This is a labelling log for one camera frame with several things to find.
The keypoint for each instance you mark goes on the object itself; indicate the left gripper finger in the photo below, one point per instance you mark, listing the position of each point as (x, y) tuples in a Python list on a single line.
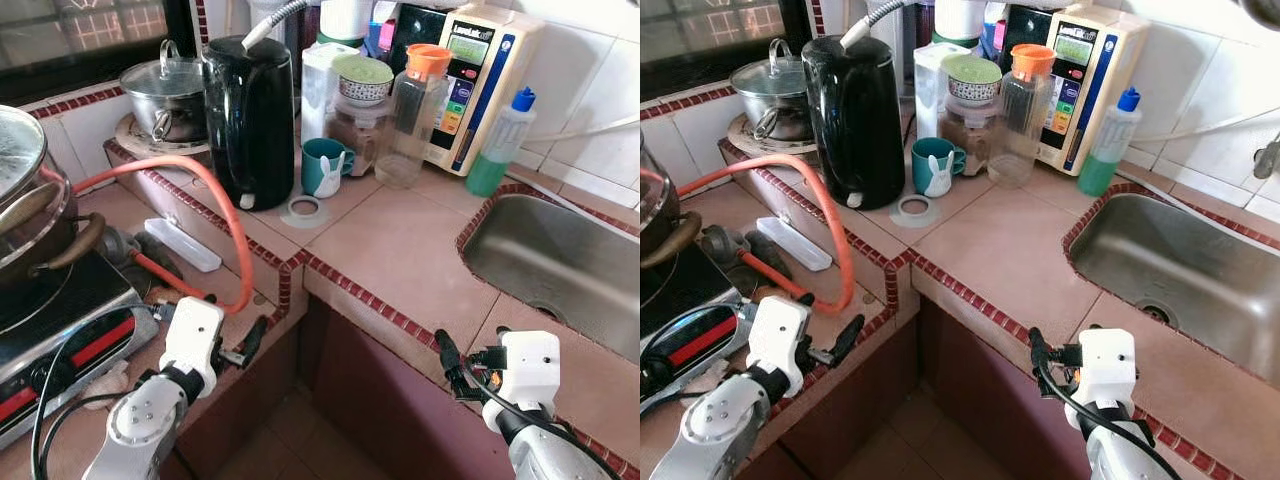
[(253, 340), (851, 338)]

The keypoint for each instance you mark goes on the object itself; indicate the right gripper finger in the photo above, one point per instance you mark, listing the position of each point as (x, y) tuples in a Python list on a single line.
[(1041, 355), (449, 358)]

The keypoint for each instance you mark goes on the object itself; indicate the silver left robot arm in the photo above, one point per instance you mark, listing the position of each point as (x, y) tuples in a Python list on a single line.
[(140, 425), (715, 430)]

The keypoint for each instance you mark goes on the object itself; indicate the white oblong plastic case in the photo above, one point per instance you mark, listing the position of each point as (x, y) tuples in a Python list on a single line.
[(183, 245), (793, 243)]

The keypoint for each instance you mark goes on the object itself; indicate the steel sink basin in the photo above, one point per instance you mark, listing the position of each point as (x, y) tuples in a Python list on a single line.
[(1180, 270), (560, 265)]

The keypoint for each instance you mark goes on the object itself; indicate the steel gas stove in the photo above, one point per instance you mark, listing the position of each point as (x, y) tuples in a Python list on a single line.
[(60, 330), (690, 320)]

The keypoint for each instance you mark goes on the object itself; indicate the dark gas regulator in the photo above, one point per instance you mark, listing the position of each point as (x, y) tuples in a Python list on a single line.
[(722, 243), (118, 245)]

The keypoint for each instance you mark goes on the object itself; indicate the teal mug white bunny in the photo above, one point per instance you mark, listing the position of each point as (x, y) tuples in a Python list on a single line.
[(325, 165), (935, 165)]

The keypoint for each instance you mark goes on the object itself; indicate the dark pot with glass lid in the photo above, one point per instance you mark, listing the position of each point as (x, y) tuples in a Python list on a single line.
[(25, 200), (660, 215)]

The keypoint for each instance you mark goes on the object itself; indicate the black electric kettle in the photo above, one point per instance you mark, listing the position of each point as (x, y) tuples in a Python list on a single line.
[(855, 120), (250, 120)]

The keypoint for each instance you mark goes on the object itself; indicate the green soap bottle blue cap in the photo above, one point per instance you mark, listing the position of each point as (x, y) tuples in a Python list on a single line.
[(1110, 145), (503, 140)]

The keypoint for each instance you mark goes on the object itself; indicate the round beige pot stand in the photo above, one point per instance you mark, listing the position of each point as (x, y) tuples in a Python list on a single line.
[(745, 137), (130, 137)]

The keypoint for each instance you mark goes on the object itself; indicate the jar with brown contents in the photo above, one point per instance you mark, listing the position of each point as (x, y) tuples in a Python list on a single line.
[(355, 135), (965, 130)]

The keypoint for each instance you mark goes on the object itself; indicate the clear pitcher orange lid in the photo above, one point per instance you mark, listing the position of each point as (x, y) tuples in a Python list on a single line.
[(1020, 115), (415, 115)]

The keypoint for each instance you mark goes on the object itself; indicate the steel pot with lid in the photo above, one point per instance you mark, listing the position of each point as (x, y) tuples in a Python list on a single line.
[(775, 95), (165, 95)]

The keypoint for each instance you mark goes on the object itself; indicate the white plastic container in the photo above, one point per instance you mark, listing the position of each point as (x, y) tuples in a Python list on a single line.
[(318, 85), (928, 85)]

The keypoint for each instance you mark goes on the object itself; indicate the cream water ionizer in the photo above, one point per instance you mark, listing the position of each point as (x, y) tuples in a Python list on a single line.
[(1085, 85), (480, 85)]

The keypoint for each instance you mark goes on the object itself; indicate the patterned bowl green lid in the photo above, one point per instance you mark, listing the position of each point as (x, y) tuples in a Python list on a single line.
[(362, 78), (970, 78)]

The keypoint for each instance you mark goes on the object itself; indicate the white bottle green band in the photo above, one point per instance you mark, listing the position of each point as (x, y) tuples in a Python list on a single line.
[(958, 20), (345, 20)]

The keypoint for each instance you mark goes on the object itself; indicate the window with grille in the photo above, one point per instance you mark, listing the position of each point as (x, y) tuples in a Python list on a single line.
[(80, 30), (720, 30)]

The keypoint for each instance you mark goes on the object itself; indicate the dark blue basin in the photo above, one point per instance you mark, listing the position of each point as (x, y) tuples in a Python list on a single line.
[(1263, 9)]

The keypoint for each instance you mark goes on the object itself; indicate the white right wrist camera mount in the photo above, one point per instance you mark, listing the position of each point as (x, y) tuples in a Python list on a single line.
[(1105, 365), (525, 365)]

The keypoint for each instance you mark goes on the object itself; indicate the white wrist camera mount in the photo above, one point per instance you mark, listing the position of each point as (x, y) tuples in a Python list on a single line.
[(1105, 365), (525, 365), (778, 335), (192, 335)]

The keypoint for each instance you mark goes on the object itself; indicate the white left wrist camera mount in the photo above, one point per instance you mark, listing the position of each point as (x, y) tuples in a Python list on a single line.
[(192, 335), (778, 335)]

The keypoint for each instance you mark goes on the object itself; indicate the chrome wall tap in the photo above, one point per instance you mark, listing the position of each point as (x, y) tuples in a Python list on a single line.
[(1268, 157)]

